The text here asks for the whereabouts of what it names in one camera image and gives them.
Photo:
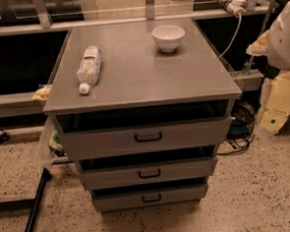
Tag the black metal floor frame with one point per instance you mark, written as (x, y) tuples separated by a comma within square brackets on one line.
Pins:
[(32, 205)]

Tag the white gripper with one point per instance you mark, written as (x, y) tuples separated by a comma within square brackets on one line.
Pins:
[(284, 43)]

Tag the clear plastic water bottle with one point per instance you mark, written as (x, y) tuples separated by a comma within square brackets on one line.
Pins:
[(89, 70)]

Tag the clear plastic storage bin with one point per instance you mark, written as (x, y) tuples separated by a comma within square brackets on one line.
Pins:
[(50, 154)]

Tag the grey drawer cabinet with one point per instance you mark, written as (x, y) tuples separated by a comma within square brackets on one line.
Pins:
[(121, 117)]

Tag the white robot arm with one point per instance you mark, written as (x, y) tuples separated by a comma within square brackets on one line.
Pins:
[(275, 45)]

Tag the grey drawer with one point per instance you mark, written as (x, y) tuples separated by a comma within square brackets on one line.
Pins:
[(167, 171), (150, 198), (148, 138)]

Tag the grey metal rail frame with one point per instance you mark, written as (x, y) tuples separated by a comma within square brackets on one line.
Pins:
[(42, 42)]

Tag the white ceramic bowl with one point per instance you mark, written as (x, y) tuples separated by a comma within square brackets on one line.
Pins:
[(168, 38)]

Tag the yellow snack bag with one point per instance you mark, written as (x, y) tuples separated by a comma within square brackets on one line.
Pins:
[(42, 93)]

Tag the white power strip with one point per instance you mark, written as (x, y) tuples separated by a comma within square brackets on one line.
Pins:
[(234, 7)]

